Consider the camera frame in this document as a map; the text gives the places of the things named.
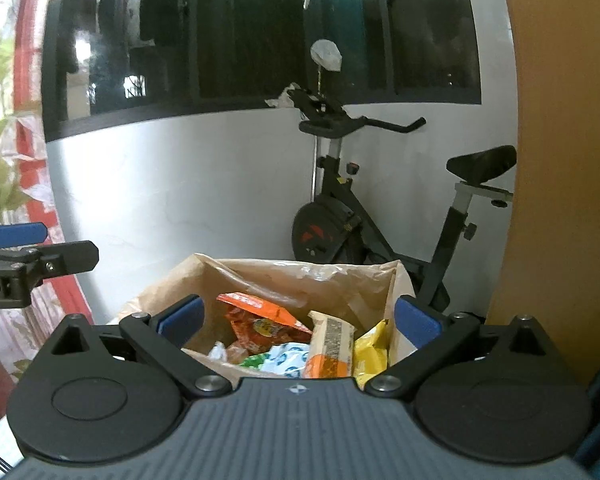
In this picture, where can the white blue-dotted snack packet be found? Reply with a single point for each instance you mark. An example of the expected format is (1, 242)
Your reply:
(287, 357)

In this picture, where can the wooden panel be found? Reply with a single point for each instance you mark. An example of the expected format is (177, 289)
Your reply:
(560, 185)

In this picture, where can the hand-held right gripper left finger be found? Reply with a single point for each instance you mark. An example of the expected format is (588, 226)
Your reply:
(180, 321)

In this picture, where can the beige orange snack packet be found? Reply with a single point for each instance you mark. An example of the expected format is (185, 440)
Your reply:
(330, 347)

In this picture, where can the crumpled white tissue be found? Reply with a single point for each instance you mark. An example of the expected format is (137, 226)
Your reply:
(280, 96)

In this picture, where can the dark glass window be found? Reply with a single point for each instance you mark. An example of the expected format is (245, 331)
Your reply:
(260, 35)

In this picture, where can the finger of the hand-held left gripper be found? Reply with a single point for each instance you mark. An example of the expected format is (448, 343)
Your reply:
(72, 257)
(20, 235)

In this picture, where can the yellow snack packet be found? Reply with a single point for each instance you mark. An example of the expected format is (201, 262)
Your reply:
(372, 352)

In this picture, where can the orange red snack packet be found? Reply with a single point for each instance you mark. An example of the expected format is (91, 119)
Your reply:
(262, 322)

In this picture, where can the brown paper bag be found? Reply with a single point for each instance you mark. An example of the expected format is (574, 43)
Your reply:
(260, 277)

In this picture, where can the bamboo print curtain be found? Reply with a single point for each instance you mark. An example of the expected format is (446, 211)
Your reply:
(10, 160)

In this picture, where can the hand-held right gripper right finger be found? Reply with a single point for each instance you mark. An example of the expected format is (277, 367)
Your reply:
(417, 322)

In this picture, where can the black exercise bike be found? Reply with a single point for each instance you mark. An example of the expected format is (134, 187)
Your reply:
(445, 245)

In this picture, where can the white plastic bag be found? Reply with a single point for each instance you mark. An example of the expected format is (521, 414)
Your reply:
(326, 55)

